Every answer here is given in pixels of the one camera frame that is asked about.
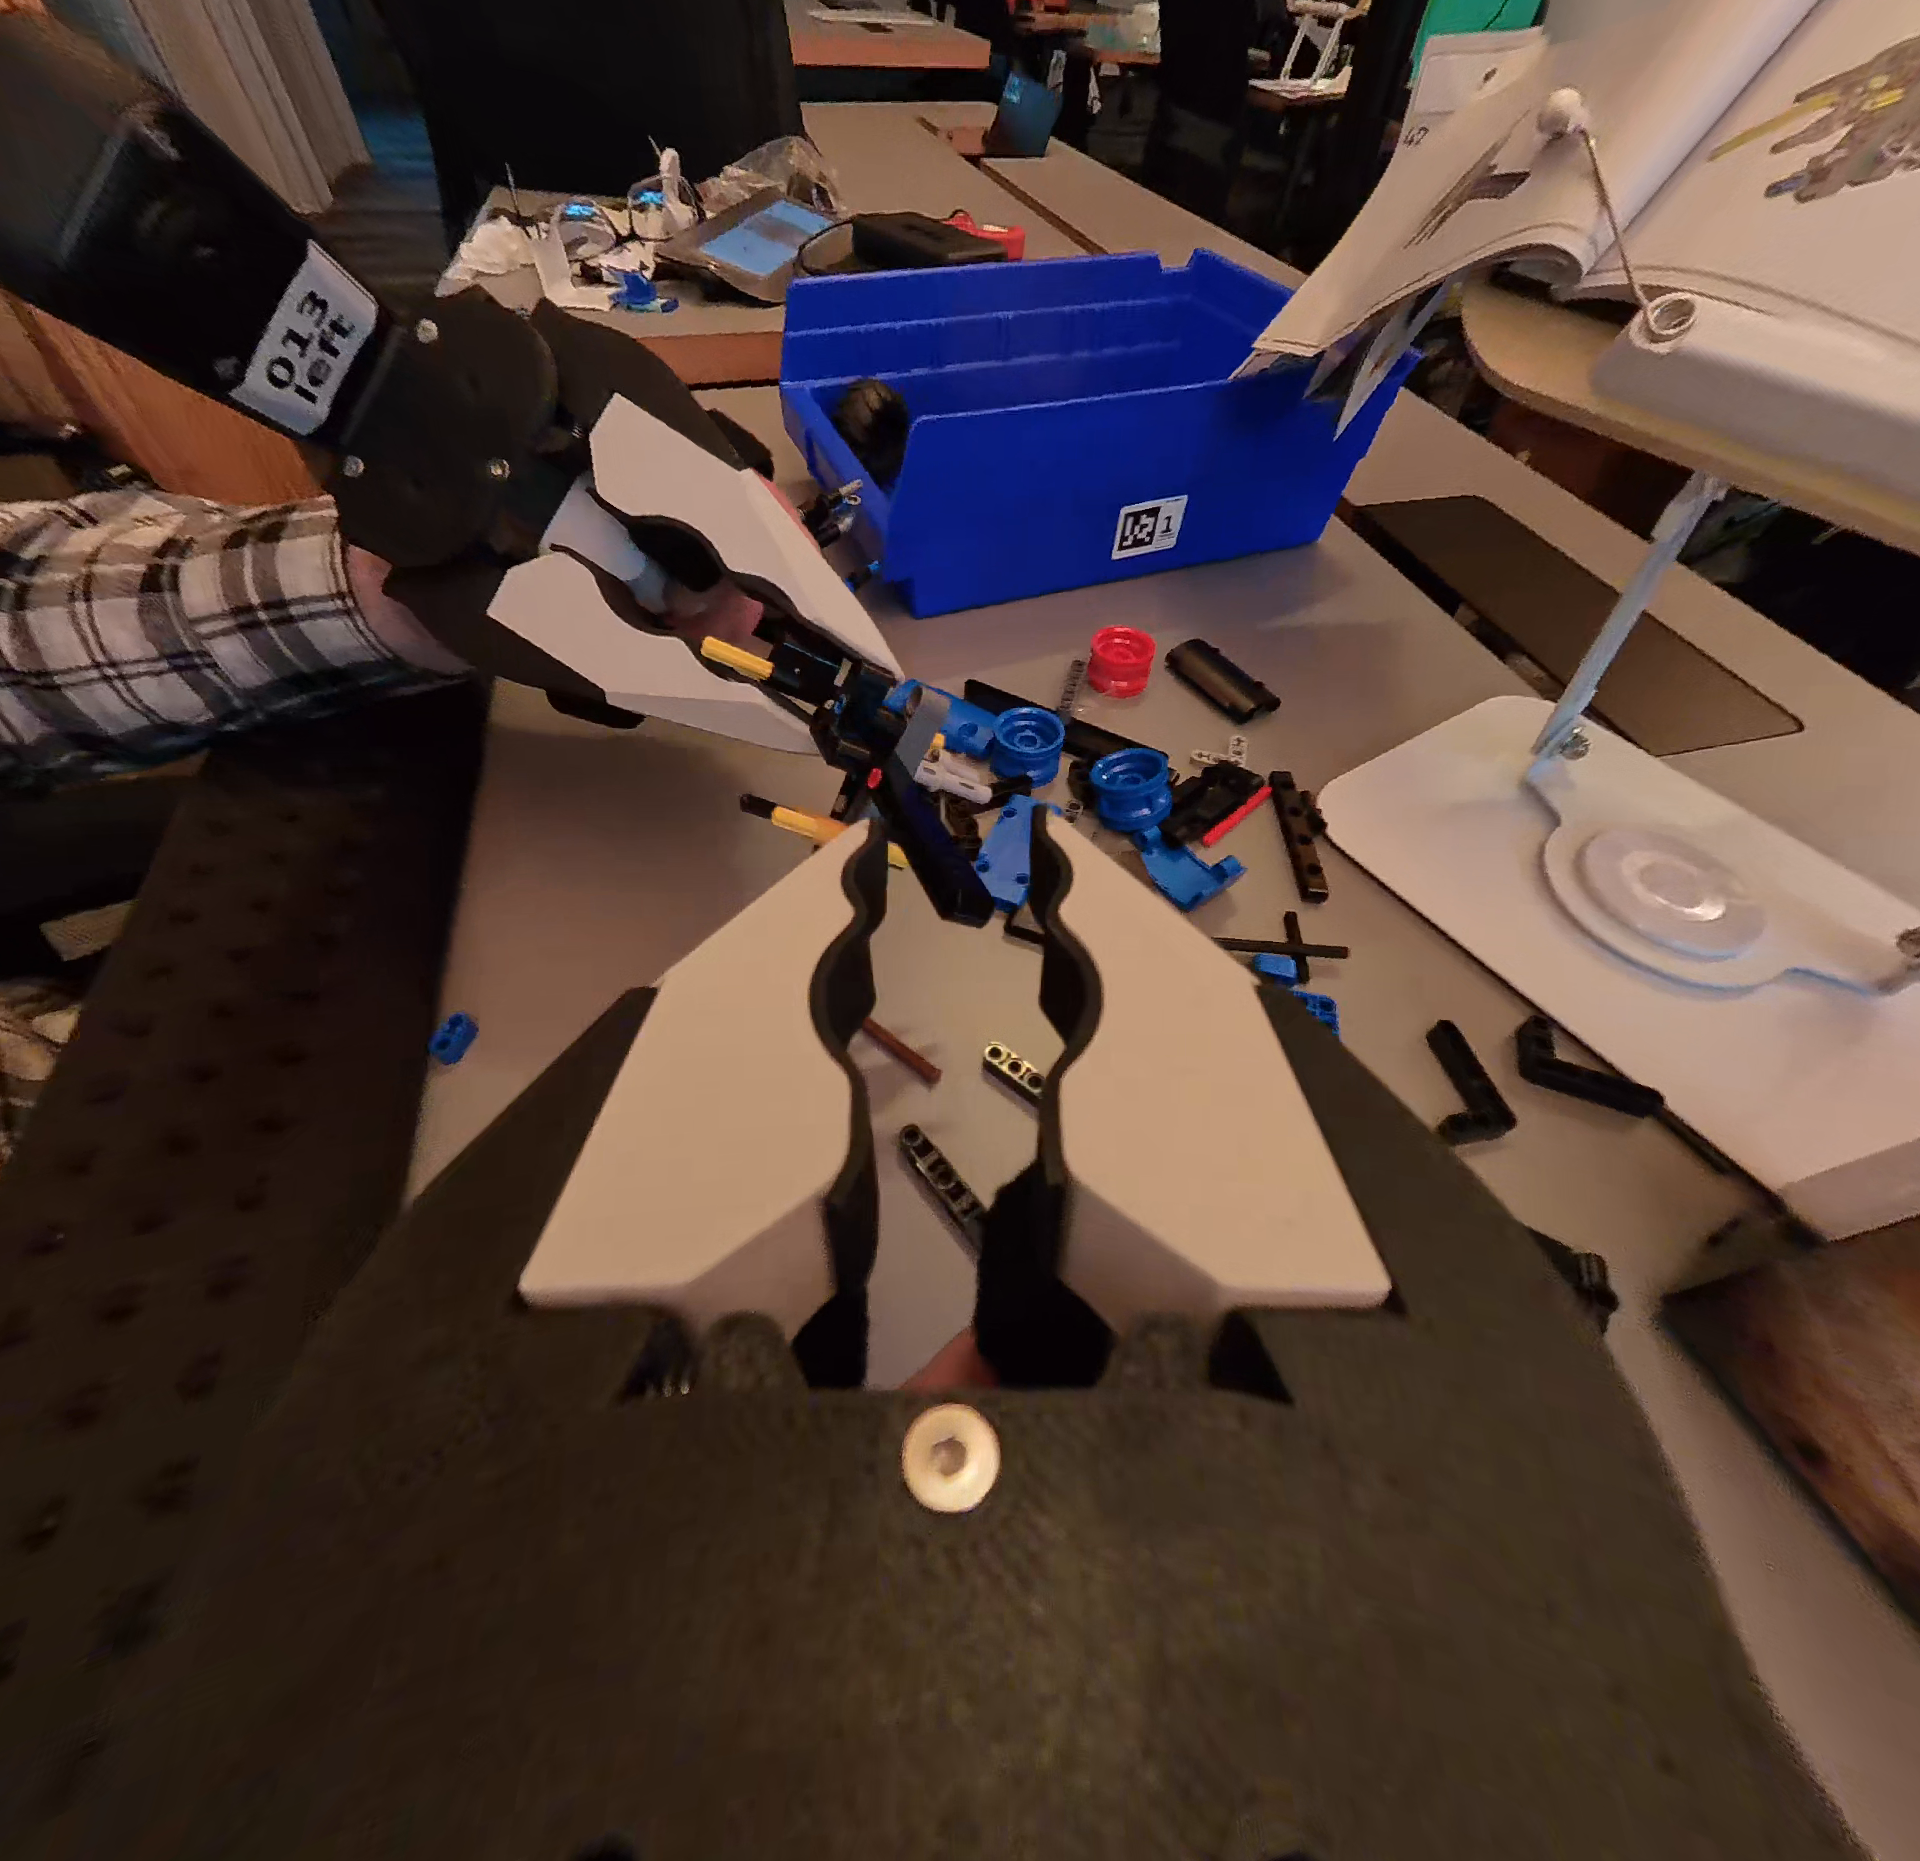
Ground black angled toy beam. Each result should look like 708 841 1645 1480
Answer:
1425 1018 1518 1143
1515 1014 1668 1122

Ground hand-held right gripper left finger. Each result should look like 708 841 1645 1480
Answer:
518 818 903 1390

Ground grey desk with wooden edge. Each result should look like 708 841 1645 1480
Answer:
480 97 1116 387

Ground dark dimpled mat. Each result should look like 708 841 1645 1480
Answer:
0 675 501 1861

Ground white book stand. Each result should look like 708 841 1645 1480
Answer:
1317 0 1920 1246

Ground black glossy toy piece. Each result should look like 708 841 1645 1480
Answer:
1169 636 1283 720

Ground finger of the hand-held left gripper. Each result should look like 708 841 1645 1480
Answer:
581 392 904 676
487 544 822 757

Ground black orange toy chassis assembly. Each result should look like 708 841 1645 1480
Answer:
696 631 1003 926

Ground blue angled toy beam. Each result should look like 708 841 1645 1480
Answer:
1249 949 1344 1035

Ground tablet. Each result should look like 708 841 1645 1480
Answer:
660 191 837 303

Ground blue bin with white tag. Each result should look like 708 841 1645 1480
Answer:
781 247 1420 621

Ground person's left hand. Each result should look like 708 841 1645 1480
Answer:
660 578 783 654

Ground truck print toy set box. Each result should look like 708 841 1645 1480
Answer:
1656 1217 1920 1611

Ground safety glasses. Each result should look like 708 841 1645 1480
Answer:
555 187 701 267

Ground wooden post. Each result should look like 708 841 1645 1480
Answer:
0 291 324 500

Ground blue flat toy panel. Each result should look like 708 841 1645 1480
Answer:
976 796 1052 908

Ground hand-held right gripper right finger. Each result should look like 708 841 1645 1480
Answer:
976 810 1392 1390

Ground black toy tire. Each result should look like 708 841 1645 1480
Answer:
831 381 911 484

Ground instruction booklet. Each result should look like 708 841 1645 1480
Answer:
1252 0 1920 401

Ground blue curved toy panel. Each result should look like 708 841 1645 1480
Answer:
1133 825 1248 911
884 679 1000 758

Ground black power adapter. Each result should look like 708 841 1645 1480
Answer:
817 210 1031 269

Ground black red toy beam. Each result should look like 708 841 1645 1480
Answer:
1162 762 1275 851

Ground black blue toy frame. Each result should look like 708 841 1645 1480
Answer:
803 473 887 588

